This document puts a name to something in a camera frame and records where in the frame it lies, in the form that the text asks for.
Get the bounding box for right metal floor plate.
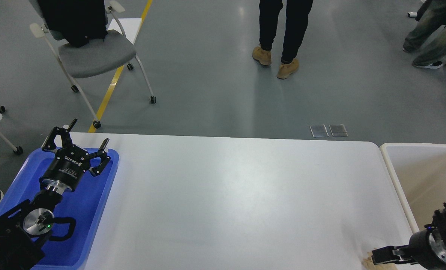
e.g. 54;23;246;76
329;124;348;137

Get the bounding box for metal floor plate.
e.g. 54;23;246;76
329;124;348;137
309;124;329;137

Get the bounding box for person in tan boots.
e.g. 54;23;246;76
252;0;314;80

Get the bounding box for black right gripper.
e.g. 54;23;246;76
371;229;446;270

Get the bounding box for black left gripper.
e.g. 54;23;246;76
39;118;111;192

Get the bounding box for person in grey jeans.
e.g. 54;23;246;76
402;0;446;69

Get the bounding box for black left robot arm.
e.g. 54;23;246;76
0;119;111;270

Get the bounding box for beige paper ball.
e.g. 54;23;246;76
361;246;398;270

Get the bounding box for black jacket on chair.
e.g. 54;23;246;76
37;0;108;48

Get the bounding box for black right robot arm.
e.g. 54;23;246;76
371;202;446;270

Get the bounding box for grey white rolling chair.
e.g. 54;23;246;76
29;0;157;129

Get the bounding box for white floor sheet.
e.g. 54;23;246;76
107;18;143;45

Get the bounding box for left metal floor plate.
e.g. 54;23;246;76
309;124;329;137

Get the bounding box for beige plastic bin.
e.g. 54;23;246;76
380;143;446;233

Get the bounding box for blue plastic tray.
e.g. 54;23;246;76
0;149;119;270

